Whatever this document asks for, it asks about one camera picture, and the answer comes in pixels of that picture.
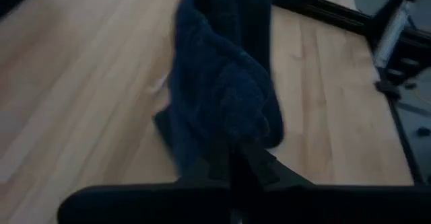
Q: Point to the black aluminium table frame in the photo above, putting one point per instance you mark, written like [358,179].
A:
[330,12]

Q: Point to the silver metal bracket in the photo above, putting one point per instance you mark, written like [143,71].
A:
[392,35]

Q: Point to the navy blue garment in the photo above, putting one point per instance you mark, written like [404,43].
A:
[219,82]

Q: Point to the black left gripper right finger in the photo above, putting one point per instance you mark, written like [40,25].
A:
[259,170]

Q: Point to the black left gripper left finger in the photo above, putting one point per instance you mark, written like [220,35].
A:
[212,170]

